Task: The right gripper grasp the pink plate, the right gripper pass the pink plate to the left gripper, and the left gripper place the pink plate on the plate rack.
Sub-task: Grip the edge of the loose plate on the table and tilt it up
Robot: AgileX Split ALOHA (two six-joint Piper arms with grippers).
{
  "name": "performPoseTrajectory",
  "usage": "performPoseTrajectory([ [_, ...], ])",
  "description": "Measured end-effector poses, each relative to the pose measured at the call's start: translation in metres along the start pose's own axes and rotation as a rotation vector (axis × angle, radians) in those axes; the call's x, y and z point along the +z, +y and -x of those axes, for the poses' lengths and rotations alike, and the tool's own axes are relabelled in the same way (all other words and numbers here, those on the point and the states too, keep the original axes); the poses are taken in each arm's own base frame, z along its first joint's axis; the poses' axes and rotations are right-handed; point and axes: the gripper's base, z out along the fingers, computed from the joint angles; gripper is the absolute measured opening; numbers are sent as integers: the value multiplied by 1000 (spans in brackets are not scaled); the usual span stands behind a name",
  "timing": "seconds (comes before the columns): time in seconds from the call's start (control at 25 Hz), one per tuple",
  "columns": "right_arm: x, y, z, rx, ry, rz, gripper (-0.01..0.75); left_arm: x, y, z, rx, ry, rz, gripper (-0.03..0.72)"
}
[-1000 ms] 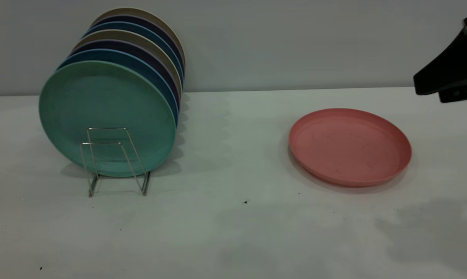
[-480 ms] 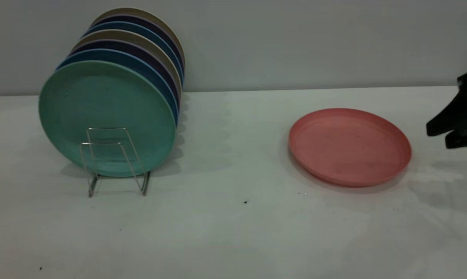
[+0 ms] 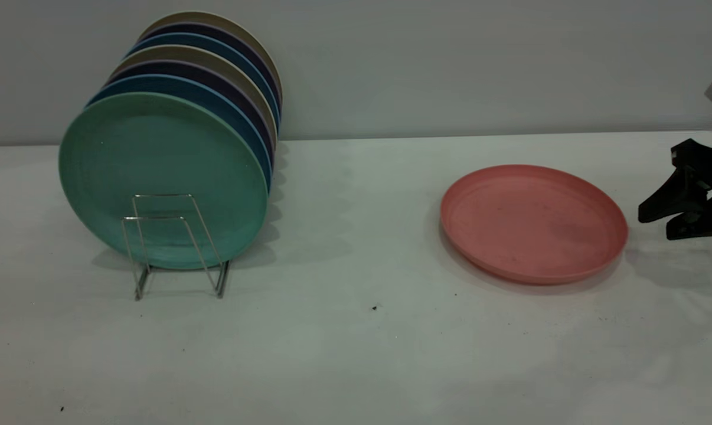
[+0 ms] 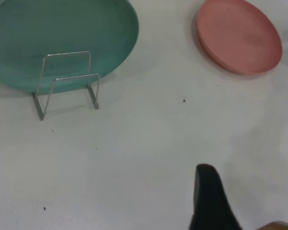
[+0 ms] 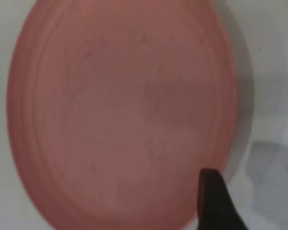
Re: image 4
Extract green round plate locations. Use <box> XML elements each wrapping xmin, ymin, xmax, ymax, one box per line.
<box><xmin>0</xmin><ymin>0</ymin><xmax>140</xmax><ymax>94</ymax></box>

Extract pink round plate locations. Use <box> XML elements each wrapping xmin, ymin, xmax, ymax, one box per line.
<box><xmin>196</xmin><ymin>0</ymin><xmax>283</xmax><ymax>74</ymax></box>

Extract metal wire plate rack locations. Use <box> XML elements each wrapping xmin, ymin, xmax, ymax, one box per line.
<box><xmin>32</xmin><ymin>50</ymin><xmax>101</xmax><ymax>121</ymax></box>

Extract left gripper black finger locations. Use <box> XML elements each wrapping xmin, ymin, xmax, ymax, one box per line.
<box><xmin>188</xmin><ymin>163</ymin><xmax>243</xmax><ymax>230</ymax></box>

